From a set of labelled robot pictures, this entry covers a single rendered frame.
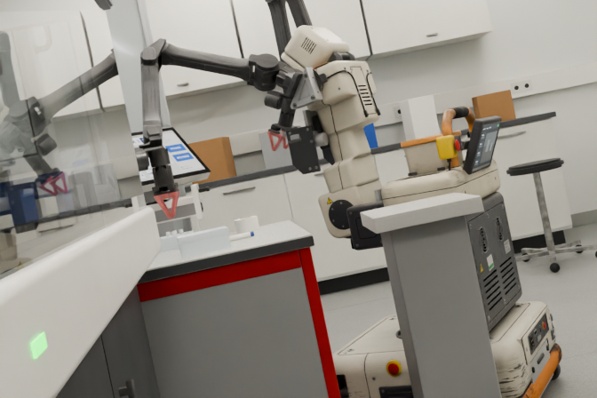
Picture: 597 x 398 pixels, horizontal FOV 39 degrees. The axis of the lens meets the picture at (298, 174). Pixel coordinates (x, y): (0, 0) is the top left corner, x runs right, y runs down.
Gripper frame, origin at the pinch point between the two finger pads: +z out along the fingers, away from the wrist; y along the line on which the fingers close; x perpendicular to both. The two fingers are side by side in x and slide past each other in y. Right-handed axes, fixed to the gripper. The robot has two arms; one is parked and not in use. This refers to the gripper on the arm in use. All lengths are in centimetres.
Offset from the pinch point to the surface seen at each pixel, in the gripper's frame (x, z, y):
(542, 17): 256, -79, -389
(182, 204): 2.7, -2.1, -11.3
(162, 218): -4.2, 0.6, -10.6
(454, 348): 68, 47, 34
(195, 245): 9.1, 7.3, 39.5
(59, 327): 11, 2, 180
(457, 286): 72, 31, 34
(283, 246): 31, 11, 46
